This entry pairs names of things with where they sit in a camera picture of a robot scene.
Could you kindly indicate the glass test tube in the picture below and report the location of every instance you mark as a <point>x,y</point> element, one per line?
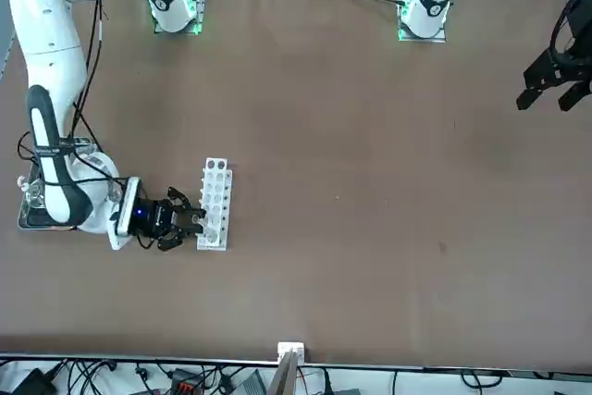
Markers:
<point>208,230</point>

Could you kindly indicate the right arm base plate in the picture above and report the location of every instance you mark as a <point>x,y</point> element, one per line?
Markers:
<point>159,32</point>

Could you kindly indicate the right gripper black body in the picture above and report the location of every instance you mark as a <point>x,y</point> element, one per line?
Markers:
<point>152,219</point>

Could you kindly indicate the white test tube rack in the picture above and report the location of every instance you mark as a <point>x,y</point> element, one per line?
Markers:
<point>213,184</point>

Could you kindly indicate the stainless steel tray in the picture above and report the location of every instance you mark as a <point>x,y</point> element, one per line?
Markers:
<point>32,221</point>

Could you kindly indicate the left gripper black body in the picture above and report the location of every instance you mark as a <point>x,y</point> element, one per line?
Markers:
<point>582,16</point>

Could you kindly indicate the black orange connector box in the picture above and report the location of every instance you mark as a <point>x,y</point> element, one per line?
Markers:
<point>185,383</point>

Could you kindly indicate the dark ribbed power supply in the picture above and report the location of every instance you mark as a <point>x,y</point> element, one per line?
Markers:
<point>252,386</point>

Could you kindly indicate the white table edge bracket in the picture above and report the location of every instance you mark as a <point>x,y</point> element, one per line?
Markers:
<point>284,346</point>

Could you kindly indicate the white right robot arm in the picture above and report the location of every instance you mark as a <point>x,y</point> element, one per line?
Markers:
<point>46,25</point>

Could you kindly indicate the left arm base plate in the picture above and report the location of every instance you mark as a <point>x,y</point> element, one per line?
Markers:
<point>439,39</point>

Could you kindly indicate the table edge rail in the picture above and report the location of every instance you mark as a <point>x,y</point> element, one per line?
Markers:
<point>139,359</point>

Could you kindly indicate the large black adapter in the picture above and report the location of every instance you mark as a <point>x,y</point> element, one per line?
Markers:
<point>32,383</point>

